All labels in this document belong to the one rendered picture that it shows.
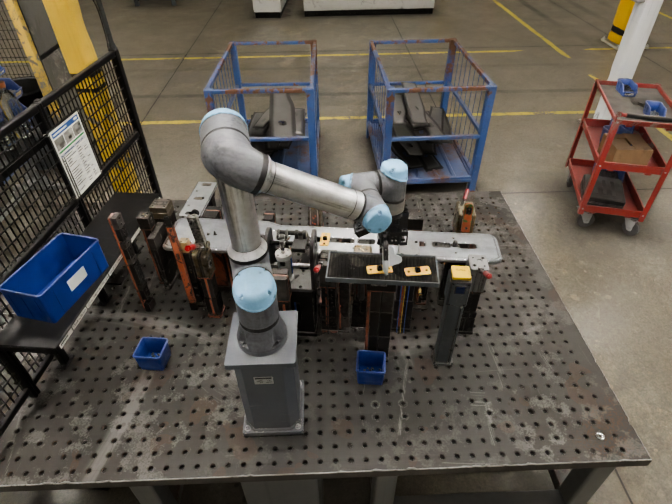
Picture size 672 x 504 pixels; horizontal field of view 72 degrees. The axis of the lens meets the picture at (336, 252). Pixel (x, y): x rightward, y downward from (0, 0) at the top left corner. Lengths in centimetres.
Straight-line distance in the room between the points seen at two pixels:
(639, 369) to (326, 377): 194
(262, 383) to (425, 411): 62
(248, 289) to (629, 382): 233
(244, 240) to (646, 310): 280
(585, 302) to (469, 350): 158
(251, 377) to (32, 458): 83
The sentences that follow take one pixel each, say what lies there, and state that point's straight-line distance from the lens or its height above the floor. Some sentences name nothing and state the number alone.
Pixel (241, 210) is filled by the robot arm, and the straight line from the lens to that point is 125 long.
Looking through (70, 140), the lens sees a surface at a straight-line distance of 215.
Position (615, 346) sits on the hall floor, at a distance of 323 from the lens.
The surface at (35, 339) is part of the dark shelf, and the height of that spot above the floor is 103.
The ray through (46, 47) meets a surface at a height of 109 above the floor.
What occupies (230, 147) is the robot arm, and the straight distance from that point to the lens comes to 105.
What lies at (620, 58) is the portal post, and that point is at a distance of 554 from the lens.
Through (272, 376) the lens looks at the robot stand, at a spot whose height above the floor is 102.
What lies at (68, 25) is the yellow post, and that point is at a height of 170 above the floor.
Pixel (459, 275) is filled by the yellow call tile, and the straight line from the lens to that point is 157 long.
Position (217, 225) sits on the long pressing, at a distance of 207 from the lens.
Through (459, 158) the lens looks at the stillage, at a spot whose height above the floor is 16.
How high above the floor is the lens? 220
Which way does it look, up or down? 40 degrees down
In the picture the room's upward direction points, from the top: 1 degrees counter-clockwise
